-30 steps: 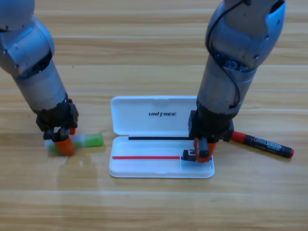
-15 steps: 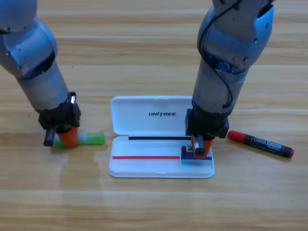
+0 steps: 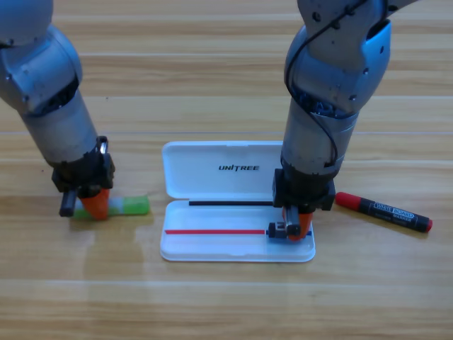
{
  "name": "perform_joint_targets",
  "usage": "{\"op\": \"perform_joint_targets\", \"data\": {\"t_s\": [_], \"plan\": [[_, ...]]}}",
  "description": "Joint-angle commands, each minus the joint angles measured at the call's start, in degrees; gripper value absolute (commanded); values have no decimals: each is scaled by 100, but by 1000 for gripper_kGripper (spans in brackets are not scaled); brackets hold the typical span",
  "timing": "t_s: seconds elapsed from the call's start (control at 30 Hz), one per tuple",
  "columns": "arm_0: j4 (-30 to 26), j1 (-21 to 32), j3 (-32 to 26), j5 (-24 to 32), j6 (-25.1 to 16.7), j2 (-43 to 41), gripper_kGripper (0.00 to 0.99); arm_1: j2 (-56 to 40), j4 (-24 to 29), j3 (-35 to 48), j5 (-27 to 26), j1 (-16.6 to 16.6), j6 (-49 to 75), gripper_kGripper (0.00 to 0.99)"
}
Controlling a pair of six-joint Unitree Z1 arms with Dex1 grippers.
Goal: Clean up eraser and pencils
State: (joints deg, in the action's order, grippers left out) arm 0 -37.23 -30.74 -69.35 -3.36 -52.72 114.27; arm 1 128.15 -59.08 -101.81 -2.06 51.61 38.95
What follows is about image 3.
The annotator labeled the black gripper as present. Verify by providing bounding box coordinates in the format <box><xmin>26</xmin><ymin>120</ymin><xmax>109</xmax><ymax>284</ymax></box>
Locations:
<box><xmin>51</xmin><ymin>136</ymin><xmax>116</xmax><ymax>221</ymax></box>
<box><xmin>272</xmin><ymin>166</ymin><xmax>337</xmax><ymax>242</ymax></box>

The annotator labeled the black eraser white print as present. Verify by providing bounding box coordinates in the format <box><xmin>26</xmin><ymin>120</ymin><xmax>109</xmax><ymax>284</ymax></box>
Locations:
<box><xmin>267</xmin><ymin>221</ymin><xmax>288</xmax><ymax>239</ymax></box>

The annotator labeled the green and white pen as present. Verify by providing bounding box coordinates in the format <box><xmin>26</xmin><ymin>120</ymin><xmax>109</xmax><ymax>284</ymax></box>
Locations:
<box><xmin>72</xmin><ymin>194</ymin><xmax>151</xmax><ymax>219</ymax></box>

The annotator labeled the red black whiteboard marker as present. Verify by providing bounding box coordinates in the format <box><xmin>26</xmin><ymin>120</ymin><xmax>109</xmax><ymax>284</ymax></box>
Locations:
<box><xmin>334</xmin><ymin>191</ymin><xmax>433</xmax><ymax>234</ymax></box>

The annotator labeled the white plastic pencil case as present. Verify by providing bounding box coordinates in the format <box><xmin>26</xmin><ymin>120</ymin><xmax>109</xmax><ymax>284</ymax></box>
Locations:
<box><xmin>159</xmin><ymin>140</ymin><xmax>316</xmax><ymax>264</ymax></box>

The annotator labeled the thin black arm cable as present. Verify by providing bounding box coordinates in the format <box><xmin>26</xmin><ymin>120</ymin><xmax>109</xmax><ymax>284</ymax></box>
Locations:
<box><xmin>285</xmin><ymin>0</ymin><xmax>369</xmax><ymax>167</ymax></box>

